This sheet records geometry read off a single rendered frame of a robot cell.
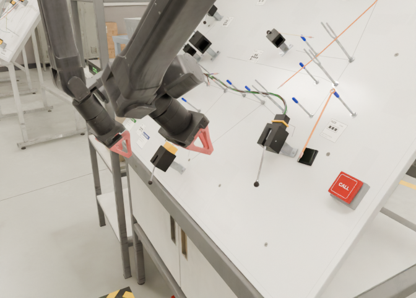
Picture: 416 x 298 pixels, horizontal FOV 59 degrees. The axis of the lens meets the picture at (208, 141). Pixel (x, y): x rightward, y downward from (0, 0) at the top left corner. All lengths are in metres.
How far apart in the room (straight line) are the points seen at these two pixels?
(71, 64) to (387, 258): 0.94
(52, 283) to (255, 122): 1.58
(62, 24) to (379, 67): 0.71
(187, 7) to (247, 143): 0.65
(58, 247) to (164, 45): 2.14
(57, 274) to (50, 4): 1.71
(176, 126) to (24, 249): 2.01
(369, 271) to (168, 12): 0.84
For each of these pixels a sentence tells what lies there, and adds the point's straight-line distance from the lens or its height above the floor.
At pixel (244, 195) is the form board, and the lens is 0.94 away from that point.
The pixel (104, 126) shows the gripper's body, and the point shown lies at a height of 1.14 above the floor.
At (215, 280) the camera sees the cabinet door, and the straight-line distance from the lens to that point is 1.11.
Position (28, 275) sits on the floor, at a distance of 2.38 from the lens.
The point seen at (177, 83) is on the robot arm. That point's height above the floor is 1.32.
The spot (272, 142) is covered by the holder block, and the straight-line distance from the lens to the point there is 0.84.
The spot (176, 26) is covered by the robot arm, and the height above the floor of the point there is 1.42.
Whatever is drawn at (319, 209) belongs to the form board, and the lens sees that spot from 0.81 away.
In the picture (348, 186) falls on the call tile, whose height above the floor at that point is 1.11.
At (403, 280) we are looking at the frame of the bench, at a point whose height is 0.80.
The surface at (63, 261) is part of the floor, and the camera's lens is 2.40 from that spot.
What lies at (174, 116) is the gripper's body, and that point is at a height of 1.25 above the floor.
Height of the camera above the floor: 1.46
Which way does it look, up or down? 22 degrees down
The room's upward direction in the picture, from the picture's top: straight up
